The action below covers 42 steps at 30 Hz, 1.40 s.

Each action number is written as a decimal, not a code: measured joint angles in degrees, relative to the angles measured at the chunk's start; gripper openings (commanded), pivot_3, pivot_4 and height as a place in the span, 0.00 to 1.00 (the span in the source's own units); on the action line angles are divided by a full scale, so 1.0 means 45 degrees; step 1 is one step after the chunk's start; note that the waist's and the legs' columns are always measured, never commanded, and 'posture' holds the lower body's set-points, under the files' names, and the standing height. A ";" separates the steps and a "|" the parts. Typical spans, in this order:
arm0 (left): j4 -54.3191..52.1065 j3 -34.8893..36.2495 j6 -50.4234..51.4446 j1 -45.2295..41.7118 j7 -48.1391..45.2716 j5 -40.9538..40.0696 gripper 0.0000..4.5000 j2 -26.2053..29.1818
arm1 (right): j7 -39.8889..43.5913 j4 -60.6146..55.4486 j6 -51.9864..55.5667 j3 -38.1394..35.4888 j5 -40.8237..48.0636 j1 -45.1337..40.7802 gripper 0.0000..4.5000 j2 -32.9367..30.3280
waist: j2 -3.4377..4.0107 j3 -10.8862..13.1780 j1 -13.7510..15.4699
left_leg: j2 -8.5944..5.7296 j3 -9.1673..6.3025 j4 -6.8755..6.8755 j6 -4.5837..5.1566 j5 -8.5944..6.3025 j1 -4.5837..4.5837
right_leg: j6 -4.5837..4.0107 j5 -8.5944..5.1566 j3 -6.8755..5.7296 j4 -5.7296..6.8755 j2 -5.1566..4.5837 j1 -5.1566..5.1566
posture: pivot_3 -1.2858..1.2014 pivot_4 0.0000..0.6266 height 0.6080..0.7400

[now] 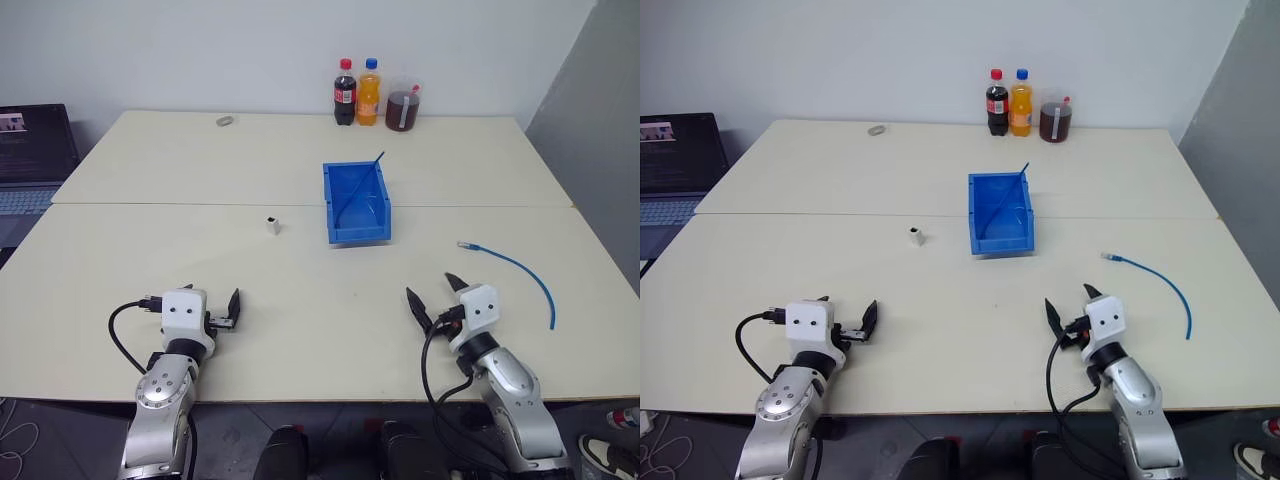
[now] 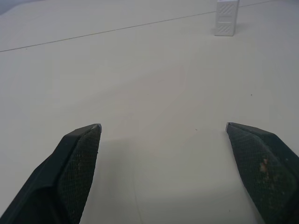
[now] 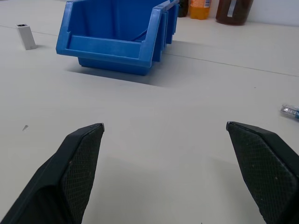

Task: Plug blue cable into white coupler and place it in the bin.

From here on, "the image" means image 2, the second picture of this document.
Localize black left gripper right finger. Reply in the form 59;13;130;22
225;121;299;224

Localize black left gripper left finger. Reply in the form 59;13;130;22
0;123;103;224

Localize white ribbed block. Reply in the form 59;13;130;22
214;0;240;37

